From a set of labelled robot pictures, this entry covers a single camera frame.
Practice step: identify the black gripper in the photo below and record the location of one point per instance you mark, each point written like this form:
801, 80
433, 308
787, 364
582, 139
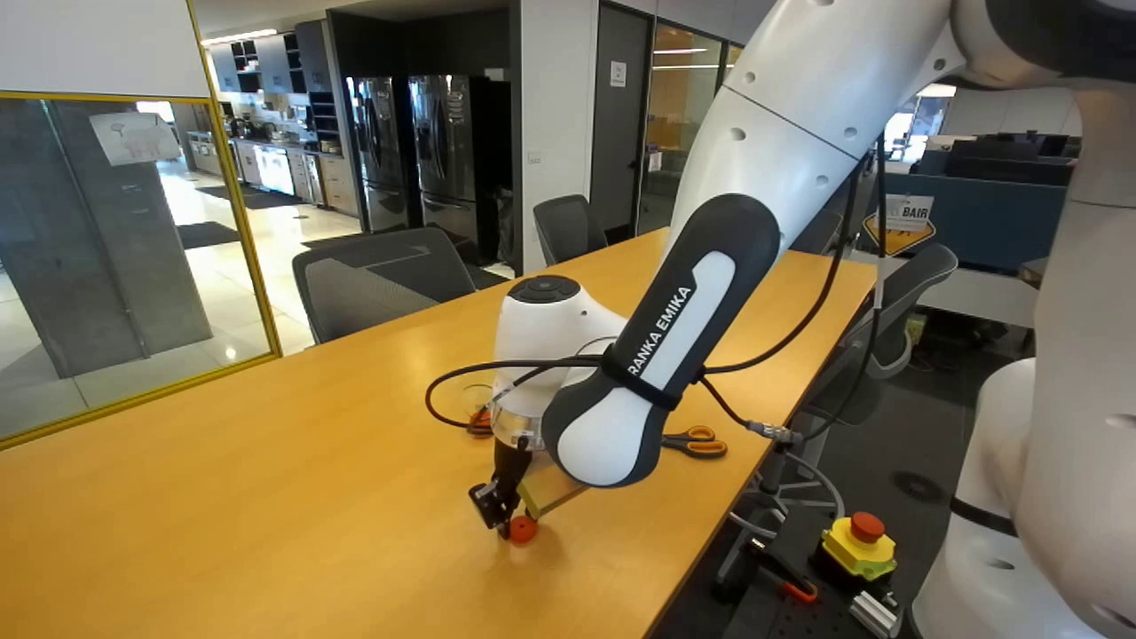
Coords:
512, 459

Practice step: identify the orange and black scissors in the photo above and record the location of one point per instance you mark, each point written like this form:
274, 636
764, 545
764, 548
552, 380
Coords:
701, 446

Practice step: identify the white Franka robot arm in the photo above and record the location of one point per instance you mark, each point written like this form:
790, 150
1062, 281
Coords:
782, 118

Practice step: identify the grey office chair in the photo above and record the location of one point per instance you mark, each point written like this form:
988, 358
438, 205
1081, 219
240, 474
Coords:
377, 271
570, 224

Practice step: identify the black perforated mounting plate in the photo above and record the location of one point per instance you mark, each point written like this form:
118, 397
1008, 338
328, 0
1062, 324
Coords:
757, 615

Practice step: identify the black display refrigerator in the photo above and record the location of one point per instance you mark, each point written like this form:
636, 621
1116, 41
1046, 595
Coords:
442, 155
377, 155

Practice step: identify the yellow red emergency stop button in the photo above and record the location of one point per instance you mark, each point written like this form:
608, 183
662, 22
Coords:
855, 550

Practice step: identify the small white connector box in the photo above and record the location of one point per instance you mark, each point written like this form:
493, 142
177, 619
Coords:
875, 612

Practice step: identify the black office chair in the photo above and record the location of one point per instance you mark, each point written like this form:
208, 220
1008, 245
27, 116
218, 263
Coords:
907, 304

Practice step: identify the white and yellow card sign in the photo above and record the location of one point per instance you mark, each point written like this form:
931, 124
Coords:
911, 214

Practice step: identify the white paper sign on glass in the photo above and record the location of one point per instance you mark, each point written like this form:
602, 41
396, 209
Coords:
132, 135

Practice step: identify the blue office divider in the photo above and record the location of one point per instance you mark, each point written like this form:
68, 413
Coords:
996, 219

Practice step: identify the glass partition with yellow frame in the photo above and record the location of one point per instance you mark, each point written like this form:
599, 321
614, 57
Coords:
118, 296

